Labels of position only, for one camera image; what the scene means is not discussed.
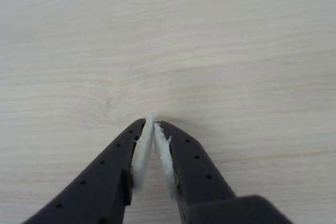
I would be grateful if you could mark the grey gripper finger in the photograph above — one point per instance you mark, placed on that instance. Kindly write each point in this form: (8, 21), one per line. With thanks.
(99, 182)
(199, 171)

